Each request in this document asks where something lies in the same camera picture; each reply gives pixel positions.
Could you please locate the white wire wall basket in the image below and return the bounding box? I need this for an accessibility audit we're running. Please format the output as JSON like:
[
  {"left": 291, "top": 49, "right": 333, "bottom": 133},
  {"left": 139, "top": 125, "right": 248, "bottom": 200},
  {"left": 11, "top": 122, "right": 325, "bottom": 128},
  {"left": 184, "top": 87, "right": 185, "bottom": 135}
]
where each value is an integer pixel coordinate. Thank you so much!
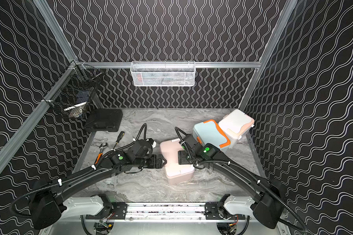
[{"left": 130, "top": 61, "right": 196, "bottom": 87}]

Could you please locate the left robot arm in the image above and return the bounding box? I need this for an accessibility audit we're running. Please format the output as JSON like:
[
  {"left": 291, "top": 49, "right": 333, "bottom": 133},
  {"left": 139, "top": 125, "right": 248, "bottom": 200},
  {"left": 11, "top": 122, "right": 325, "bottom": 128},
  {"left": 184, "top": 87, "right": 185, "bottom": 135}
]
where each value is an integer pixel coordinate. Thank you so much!
[{"left": 9, "top": 123, "right": 167, "bottom": 230}]

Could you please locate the orange handled adjustable wrench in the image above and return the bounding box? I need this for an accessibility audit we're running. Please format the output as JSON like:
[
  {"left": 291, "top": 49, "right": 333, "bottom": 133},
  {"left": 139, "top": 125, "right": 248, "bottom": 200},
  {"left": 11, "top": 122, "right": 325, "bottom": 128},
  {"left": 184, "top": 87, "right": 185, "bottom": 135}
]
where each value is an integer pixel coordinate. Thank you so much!
[{"left": 95, "top": 143, "right": 108, "bottom": 164}]

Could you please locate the black wire wall basket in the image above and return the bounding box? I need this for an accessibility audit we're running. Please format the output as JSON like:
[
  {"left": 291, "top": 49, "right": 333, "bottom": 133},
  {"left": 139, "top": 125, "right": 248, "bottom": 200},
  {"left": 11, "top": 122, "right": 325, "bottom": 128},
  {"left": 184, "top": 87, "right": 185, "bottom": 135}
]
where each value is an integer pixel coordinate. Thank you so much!
[{"left": 45, "top": 61, "right": 104, "bottom": 119}]

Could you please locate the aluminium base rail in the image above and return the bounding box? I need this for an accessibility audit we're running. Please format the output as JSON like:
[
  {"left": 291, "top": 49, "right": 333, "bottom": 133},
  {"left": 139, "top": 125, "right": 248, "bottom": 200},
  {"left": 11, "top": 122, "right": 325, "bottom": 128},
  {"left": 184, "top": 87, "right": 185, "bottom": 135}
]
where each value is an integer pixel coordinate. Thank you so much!
[{"left": 46, "top": 201, "right": 286, "bottom": 223}]

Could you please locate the white pink first aid box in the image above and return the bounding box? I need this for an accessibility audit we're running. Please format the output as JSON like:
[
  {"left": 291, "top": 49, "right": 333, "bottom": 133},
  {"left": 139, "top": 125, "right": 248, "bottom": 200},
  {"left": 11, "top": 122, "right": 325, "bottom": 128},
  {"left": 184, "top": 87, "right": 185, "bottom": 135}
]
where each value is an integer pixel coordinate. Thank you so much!
[{"left": 218, "top": 109, "right": 255, "bottom": 142}]

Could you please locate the black yellow screwdriver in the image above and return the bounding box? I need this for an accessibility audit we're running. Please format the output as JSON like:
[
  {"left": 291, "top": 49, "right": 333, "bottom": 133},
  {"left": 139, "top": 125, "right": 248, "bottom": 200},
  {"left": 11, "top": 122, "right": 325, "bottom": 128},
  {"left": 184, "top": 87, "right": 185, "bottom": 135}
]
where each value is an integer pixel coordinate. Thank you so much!
[{"left": 112, "top": 131, "right": 125, "bottom": 150}]

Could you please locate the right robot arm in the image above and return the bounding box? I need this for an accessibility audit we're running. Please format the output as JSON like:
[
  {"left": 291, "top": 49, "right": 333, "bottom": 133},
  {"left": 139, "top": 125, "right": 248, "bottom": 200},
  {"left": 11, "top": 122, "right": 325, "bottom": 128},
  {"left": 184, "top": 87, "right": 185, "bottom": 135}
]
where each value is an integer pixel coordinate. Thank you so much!
[{"left": 175, "top": 127, "right": 308, "bottom": 233}]

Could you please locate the black plastic tool case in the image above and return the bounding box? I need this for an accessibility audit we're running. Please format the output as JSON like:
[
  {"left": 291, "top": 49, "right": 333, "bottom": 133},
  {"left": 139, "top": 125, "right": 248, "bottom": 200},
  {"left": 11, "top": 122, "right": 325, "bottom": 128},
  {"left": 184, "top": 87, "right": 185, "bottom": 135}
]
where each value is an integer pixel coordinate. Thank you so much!
[{"left": 84, "top": 109, "right": 123, "bottom": 133}]

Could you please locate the blue orange first aid box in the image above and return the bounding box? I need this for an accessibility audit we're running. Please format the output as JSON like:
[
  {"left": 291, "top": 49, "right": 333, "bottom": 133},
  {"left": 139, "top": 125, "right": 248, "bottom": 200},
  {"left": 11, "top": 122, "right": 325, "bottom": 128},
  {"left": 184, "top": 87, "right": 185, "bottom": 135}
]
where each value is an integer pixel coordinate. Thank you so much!
[{"left": 193, "top": 119, "right": 231, "bottom": 153}]

